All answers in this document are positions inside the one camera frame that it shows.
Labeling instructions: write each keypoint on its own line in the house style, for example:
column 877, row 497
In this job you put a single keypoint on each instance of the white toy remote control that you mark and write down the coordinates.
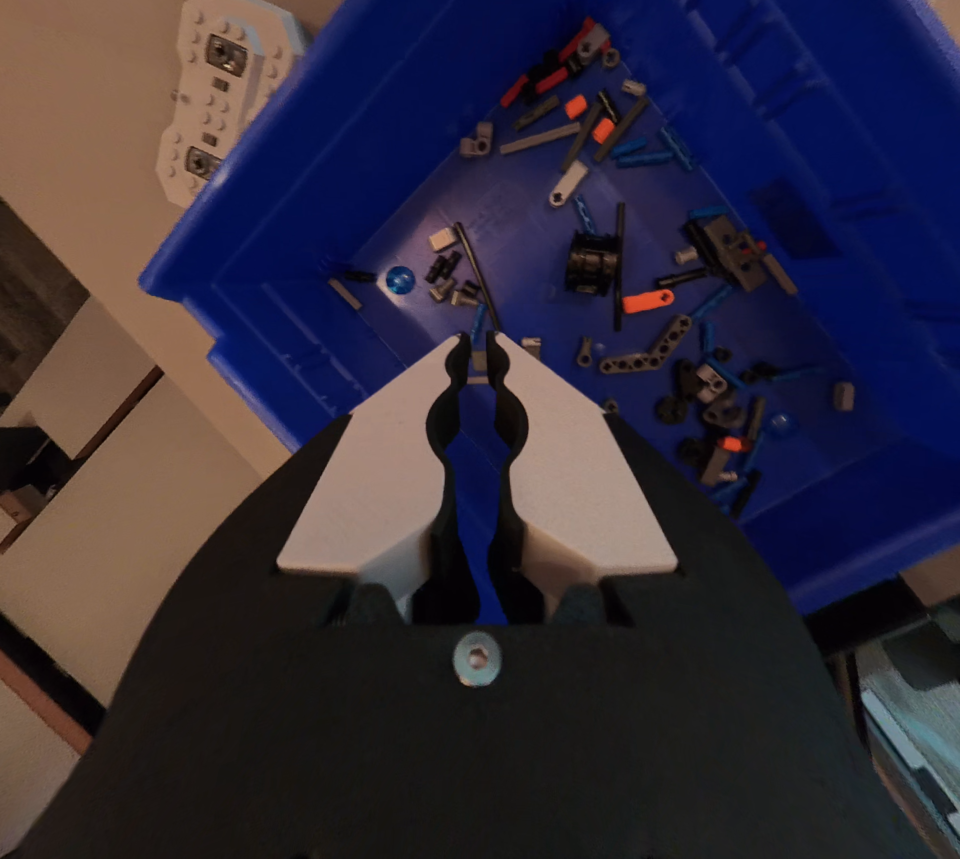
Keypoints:
column 217, row 94

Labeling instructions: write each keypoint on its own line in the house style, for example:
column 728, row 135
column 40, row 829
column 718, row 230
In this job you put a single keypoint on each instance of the blue plastic bin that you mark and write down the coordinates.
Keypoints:
column 337, row 161

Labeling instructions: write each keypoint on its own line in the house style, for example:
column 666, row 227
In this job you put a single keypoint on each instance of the pile of toy parts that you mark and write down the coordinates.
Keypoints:
column 592, row 266

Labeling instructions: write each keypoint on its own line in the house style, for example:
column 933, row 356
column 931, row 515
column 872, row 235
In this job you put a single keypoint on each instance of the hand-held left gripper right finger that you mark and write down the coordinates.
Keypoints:
column 592, row 499

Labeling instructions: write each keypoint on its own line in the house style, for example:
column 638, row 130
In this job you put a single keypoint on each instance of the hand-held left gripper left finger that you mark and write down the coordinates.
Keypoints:
column 360, row 499

